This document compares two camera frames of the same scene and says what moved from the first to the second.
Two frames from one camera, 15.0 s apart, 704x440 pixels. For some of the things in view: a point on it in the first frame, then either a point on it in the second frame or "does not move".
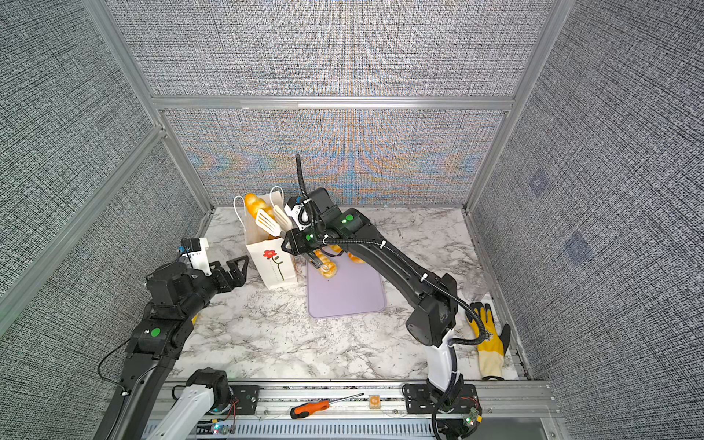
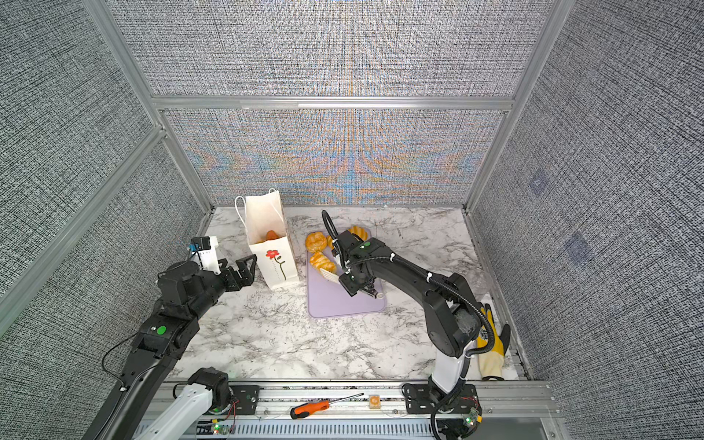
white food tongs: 277,223 → 335,278
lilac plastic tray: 355,290 does not move
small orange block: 374,401 does not move
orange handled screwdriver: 301,410 does not move
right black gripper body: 304,241 → 350,283
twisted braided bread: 333,268 does not move
